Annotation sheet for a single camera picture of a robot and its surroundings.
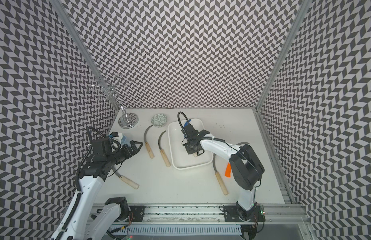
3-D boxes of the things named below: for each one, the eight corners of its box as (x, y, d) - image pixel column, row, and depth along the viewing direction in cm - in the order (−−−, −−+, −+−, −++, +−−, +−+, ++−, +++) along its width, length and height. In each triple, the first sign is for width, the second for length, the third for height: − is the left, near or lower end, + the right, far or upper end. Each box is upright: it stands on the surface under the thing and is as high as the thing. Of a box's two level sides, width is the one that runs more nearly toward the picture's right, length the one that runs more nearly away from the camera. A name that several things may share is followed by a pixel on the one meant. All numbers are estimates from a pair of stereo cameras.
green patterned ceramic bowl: (151, 127, 109) (150, 123, 105) (153, 117, 115) (152, 113, 111) (166, 127, 109) (165, 123, 105) (167, 117, 115) (167, 113, 111)
